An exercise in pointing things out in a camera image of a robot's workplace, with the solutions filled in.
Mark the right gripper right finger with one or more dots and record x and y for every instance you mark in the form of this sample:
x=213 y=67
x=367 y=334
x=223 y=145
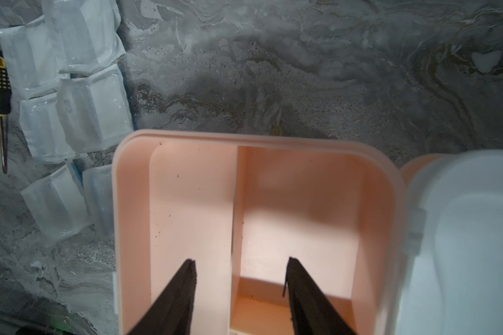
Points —
x=311 y=312

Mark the white gauze packet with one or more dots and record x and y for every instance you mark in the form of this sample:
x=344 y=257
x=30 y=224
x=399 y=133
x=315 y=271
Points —
x=94 y=111
x=83 y=34
x=30 y=59
x=57 y=204
x=97 y=183
x=43 y=131

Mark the white pink first aid box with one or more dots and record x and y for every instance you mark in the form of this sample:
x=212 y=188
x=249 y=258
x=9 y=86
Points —
x=410 y=250

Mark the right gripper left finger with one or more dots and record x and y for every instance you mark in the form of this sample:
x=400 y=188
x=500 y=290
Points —
x=172 y=311

